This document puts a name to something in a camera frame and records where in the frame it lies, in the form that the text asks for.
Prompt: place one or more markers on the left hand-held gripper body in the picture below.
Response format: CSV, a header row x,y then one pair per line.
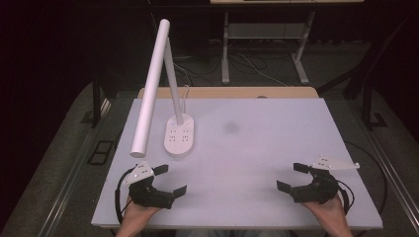
x,y
150,195

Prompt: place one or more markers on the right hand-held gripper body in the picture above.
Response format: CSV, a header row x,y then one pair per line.
x,y
321,191

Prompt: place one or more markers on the white desk lamp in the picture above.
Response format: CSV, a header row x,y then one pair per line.
x,y
150,85

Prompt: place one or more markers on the person's right hand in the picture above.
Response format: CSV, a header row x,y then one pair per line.
x,y
329,212

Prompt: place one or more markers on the person's left hand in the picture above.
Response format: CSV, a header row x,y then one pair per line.
x,y
136,215

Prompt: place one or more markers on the black metal stand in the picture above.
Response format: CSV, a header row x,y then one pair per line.
x,y
96,102
367,98

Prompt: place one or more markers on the wooden table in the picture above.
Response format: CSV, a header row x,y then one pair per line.
x,y
230,92

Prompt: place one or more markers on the black rectangular floor frame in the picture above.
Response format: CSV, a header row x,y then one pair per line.
x,y
100,152

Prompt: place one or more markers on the aluminium rail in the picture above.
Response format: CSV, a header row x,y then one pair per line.
x,y
388,164
75,158

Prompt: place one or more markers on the grey metal frame desk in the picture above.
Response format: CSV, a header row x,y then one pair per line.
x,y
263,30

